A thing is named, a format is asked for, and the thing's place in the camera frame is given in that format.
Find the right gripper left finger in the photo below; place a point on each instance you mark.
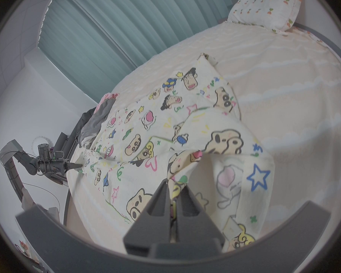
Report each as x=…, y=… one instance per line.
x=156, y=223

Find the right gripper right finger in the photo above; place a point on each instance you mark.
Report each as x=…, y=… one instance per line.
x=196, y=226

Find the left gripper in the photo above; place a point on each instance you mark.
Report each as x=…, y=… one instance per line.
x=59, y=166

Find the white printed pyjama top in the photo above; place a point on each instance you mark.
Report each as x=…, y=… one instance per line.
x=216, y=129

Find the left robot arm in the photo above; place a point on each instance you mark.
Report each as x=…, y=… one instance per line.
x=10, y=152

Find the round ceiling lamp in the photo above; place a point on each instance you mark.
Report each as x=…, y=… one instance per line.
x=34, y=141

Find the black garment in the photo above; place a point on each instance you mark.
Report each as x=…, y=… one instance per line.
x=83, y=124

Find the grey garment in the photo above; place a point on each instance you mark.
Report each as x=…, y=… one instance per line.
x=98, y=121

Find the pink garment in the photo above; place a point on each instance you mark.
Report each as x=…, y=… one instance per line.
x=108, y=98

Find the blue-green curtain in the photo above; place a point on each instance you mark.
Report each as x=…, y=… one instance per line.
x=116, y=24

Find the bed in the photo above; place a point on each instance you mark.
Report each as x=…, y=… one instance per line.
x=287, y=95

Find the white printed pillow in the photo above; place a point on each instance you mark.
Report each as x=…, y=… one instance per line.
x=267, y=7

